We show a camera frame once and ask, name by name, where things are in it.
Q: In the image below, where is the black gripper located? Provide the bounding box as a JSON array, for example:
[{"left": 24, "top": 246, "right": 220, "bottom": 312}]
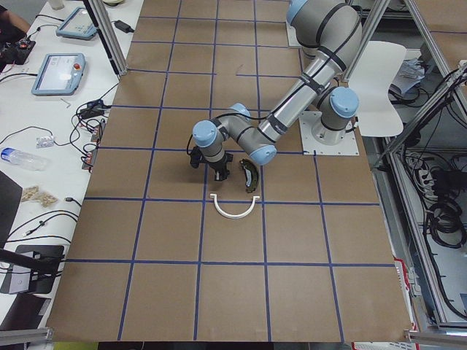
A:
[{"left": 209, "top": 155, "right": 233, "bottom": 182}]

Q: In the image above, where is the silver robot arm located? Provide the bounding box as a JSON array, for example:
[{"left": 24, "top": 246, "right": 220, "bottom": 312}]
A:
[{"left": 190, "top": 1, "right": 362, "bottom": 181}]

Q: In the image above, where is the olive brake shoe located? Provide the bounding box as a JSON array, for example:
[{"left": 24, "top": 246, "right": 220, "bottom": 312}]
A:
[{"left": 239, "top": 158, "right": 259, "bottom": 193}]

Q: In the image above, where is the white plastic chair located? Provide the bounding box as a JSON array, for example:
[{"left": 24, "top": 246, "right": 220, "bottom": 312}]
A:
[{"left": 349, "top": 41, "right": 406, "bottom": 137}]

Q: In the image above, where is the black power adapter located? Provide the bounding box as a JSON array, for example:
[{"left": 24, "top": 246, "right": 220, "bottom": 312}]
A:
[{"left": 113, "top": 20, "right": 134, "bottom": 33}]

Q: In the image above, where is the clear plastic water bottle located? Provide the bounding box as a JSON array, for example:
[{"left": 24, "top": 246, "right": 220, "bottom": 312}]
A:
[{"left": 1, "top": 147, "right": 49, "bottom": 171}]

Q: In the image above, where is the near blue teach pendant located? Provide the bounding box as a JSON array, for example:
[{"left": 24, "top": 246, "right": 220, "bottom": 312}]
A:
[{"left": 31, "top": 53, "right": 86, "bottom": 96}]

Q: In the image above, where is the blue teach pendant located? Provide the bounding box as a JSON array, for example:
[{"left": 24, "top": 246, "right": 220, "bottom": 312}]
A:
[
  {"left": 55, "top": 7, "right": 97, "bottom": 40},
  {"left": 31, "top": 53, "right": 86, "bottom": 96}
]

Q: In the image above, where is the far blue teach pendant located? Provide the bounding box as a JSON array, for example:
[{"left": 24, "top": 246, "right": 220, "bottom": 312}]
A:
[{"left": 55, "top": 7, "right": 97, "bottom": 40}]

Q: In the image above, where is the white curved plastic bracket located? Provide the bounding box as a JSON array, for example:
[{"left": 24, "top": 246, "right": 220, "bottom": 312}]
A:
[{"left": 209, "top": 193, "right": 260, "bottom": 219}]

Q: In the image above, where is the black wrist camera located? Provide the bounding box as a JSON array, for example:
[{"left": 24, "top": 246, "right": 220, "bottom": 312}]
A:
[{"left": 188, "top": 146, "right": 204, "bottom": 168}]

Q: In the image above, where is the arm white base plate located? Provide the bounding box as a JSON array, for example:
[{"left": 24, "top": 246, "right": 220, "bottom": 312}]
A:
[{"left": 298, "top": 111, "right": 359, "bottom": 156}]

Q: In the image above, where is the aluminium frame post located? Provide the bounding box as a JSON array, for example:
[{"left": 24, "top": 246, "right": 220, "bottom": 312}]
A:
[{"left": 83, "top": 0, "right": 128, "bottom": 77}]

